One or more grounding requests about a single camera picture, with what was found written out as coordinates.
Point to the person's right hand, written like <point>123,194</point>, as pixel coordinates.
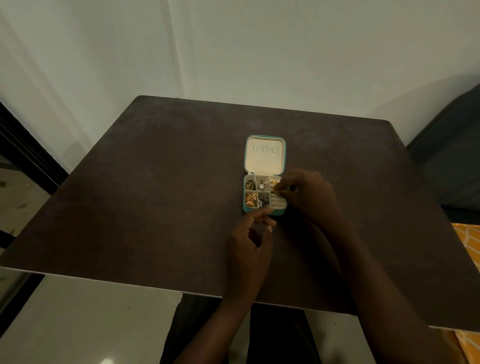
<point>315,198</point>

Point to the person's left hand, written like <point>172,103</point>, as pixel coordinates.
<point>247,258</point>

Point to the pile of small jewellery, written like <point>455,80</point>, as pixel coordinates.
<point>263,201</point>

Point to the beige box divider insert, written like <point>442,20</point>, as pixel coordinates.
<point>257,192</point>

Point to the teal jewellery box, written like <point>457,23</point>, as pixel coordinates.
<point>264,157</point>

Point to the person's right forearm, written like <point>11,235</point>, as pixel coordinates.
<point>393,307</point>

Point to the person's left forearm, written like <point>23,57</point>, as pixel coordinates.
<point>213,333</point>

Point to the person's right leg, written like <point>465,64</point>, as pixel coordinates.
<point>281,337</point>

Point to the person's leg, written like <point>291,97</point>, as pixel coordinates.
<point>281,337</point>
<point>183,330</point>

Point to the person's left leg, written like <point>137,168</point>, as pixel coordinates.
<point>183,330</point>

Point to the orange patterned cloth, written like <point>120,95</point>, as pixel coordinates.
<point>470,243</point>

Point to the black door frame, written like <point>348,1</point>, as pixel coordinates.
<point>30,150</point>

